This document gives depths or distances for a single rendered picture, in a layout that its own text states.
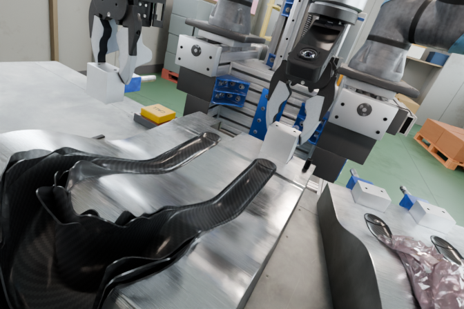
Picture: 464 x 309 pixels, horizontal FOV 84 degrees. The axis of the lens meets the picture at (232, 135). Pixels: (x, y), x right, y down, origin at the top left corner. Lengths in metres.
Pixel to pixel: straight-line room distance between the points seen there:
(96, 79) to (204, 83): 0.44
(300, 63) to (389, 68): 0.52
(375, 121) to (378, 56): 0.20
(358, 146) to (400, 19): 0.34
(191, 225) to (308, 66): 0.23
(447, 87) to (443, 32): 6.10
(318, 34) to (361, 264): 0.29
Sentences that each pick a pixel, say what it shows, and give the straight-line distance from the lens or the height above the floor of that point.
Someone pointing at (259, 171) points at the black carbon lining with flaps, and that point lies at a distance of 0.41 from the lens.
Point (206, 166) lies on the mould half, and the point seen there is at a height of 0.88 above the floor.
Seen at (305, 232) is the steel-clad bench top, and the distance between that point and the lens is 0.48.
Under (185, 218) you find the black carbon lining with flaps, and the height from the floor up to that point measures 0.92.
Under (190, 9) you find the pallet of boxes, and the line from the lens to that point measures 3.71.
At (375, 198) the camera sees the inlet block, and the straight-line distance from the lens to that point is 0.51.
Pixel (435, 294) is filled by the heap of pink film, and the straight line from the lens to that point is 0.34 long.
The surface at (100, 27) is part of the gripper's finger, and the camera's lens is 0.49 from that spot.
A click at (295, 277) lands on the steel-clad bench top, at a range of 0.40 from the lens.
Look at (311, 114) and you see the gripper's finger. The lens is 0.43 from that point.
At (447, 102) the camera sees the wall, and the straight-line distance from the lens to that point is 6.96.
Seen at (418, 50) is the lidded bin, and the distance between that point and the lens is 6.79.
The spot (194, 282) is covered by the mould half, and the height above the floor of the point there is 0.93.
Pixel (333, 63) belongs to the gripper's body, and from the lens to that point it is 0.42.
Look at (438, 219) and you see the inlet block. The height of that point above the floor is 0.88.
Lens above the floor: 1.09
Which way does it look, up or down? 25 degrees down
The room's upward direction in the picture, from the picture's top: 16 degrees clockwise
